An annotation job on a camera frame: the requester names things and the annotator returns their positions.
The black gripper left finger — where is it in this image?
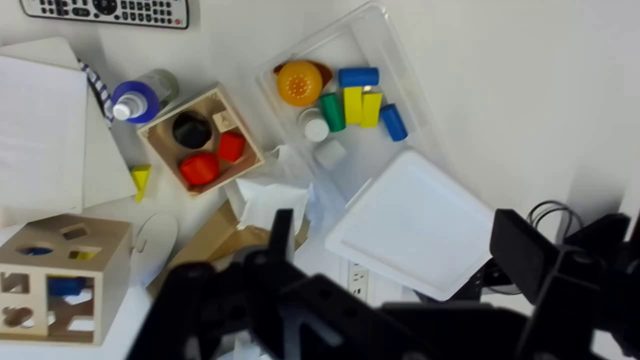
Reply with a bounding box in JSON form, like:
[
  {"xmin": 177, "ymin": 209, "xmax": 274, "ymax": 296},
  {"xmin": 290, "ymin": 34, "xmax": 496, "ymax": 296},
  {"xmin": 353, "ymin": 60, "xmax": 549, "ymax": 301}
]
[{"xmin": 266, "ymin": 208, "xmax": 297, "ymax": 265}]

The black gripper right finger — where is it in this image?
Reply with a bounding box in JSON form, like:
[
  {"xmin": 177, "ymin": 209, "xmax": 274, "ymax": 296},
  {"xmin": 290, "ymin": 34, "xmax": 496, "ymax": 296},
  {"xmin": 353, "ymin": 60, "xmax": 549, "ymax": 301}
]
[{"xmin": 491, "ymin": 208, "xmax": 564, "ymax": 306}]

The small brown cardboard box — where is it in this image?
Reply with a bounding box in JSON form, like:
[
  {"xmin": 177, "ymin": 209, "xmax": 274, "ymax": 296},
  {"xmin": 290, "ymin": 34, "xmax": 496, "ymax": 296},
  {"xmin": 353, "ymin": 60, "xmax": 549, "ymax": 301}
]
[{"xmin": 149, "ymin": 198, "xmax": 272, "ymax": 284}]

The white table power outlet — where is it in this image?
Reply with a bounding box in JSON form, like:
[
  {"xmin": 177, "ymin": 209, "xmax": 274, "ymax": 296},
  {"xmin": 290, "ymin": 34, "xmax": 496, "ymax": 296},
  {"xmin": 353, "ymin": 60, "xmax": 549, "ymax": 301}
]
[{"xmin": 345, "ymin": 259, "xmax": 373, "ymax": 299}]

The white cube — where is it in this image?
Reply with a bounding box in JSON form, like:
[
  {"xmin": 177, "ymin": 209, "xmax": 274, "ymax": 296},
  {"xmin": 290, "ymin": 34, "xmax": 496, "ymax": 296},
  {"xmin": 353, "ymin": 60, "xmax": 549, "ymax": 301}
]
[{"xmin": 313, "ymin": 136, "xmax": 351, "ymax": 169}]

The small red block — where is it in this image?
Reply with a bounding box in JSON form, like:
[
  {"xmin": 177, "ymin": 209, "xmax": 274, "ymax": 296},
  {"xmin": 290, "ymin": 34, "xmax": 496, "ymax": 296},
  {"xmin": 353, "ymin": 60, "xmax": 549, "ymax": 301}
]
[{"xmin": 216, "ymin": 130, "xmax": 249, "ymax": 164}]

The large red block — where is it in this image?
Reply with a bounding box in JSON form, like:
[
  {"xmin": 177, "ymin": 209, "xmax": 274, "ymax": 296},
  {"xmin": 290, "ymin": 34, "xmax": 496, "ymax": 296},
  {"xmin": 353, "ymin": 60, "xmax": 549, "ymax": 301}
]
[{"xmin": 177, "ymin": 150, "xmax": 223, "ymax": 187}]

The white plastic bin lid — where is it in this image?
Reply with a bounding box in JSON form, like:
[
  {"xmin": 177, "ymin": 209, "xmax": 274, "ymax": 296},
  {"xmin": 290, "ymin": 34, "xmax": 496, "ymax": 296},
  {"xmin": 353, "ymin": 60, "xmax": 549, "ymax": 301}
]
[{"xmin": 322, "ymin": 147, "xmax": 496, "ymax": 303}]

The small white jar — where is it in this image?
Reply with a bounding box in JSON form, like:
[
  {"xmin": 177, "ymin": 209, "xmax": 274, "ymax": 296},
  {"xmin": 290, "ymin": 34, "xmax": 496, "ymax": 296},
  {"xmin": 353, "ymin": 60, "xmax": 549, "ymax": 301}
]
[{"xmin": 301, "ymin": 107, "xmax": 333, "ymax": 143}]

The small plain wooden block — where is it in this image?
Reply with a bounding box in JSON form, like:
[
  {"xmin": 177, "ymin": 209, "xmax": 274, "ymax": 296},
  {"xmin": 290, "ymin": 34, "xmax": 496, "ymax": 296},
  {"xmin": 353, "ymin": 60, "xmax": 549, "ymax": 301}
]
[{"xmin": 210, "ymin": 107, "xmax": 240, "ymax": 133}]

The green cylinder block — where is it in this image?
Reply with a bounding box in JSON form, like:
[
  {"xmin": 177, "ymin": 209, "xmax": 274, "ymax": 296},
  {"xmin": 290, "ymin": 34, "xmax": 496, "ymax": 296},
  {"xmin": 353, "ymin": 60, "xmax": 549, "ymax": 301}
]
[{"xmin": 317, "ymin": 92, "xmax": 349, "ymax": 133}]

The black round block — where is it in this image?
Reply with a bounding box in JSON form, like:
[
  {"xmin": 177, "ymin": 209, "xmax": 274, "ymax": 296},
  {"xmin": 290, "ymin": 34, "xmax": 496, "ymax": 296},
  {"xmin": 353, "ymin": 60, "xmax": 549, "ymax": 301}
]
[{"xmin": 171, "ymin": 110, "xmax": 215, "ymax": 150}]

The yellow triangular block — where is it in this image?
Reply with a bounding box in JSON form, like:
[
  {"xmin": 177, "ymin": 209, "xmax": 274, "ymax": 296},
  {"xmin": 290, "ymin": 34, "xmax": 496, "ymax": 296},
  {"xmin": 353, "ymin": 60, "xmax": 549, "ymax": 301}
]
[{"xmin": 128, "ymin": 164, "xmax": 155, "ymax": 203}]

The orange perforated ball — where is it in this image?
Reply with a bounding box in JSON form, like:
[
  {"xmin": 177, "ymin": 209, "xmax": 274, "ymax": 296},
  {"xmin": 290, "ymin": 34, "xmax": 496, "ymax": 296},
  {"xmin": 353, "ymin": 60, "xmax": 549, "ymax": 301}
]
[{"xmin": 274, "ymin": 57, "xmax": 327, "ymax": 110}]

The small open wooden box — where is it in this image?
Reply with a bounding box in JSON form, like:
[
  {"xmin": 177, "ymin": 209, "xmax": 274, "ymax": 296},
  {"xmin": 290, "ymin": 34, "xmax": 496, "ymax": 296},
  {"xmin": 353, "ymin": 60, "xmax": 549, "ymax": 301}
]
[{"xmin": 137, "ymin": 84, "xmax": 269, "ymax": 199}]

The blue cylinder block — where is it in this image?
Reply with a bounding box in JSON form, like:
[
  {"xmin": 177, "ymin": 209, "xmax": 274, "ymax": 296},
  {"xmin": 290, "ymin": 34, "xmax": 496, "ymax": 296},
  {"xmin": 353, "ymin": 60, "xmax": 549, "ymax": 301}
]
[
  {"xmin": 336, "ymin": 63, "xmax": 383, "ymax": 90},
  {"xmin": 379, "ymin": 101, "xmax": 411, "ymax": 143}
]

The bottle with blue label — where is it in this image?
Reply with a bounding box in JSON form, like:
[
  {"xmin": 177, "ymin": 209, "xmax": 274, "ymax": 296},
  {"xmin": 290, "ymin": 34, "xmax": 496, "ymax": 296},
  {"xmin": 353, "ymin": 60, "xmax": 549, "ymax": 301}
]
[{"xmin": 109, "ymin": 68, "xmax": 183, "ymax": 128}]

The clear plastic bin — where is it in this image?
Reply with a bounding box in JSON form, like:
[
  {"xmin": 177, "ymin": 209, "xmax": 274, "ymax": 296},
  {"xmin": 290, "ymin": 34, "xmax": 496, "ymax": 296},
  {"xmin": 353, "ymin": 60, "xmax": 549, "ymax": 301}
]
[{"xmin": 254, "ymin": 1, "xmax": 431, "ymax": 203}]

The wooden shape sorter cube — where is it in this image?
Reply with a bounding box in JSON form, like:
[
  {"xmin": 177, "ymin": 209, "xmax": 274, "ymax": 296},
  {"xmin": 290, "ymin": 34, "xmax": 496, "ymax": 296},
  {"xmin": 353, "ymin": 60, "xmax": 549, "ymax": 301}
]
[{"xmin": 0, "ymin": 211, "xmax": 135, "ymax": 347}]

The blue patterned plate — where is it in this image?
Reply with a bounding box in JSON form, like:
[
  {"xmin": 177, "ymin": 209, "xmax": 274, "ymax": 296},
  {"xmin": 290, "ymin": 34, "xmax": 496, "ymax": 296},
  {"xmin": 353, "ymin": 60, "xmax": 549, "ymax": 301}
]
[{"xmin": 79, "ymin": 60, "xmax": 117, "ymax": 123}]

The black remote control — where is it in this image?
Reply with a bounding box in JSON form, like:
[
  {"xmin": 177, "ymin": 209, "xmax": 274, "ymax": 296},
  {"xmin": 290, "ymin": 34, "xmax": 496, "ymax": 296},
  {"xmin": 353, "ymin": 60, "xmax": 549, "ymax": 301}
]
[{"xmin": 19, "ymin": 0, "xmax": 193, "ymax": 29}]

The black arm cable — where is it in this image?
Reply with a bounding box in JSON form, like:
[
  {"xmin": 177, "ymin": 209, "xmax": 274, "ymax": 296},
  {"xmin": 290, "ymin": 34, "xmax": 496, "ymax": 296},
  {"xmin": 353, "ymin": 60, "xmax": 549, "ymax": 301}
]
[{"xmin": 524, "ymin": 198, "xmax": 586, "ymax": 246}]

